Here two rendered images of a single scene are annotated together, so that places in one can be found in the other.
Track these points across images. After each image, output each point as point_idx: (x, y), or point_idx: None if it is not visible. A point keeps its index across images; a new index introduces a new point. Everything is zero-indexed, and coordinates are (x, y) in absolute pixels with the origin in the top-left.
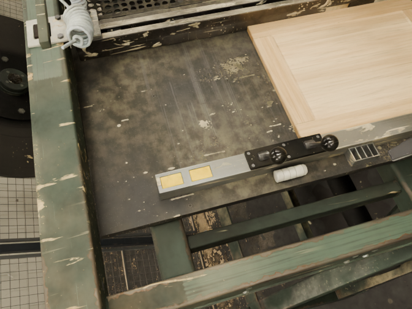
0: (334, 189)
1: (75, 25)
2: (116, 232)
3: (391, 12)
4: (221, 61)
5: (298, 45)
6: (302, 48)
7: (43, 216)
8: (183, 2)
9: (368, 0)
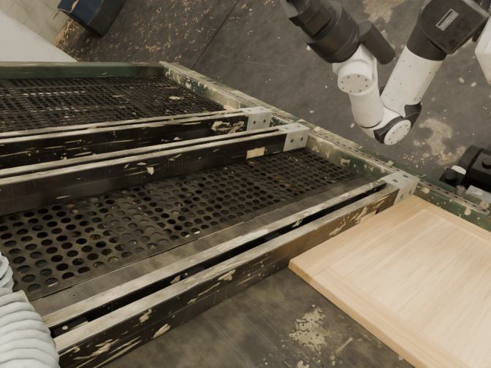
0: None
1: (5, 360)
2: None
3: (418, 212)
4: (287, 330)
5: (370, 271)
6: (380, 275)
7: None
8: (169, 243)
9: (390, 203)
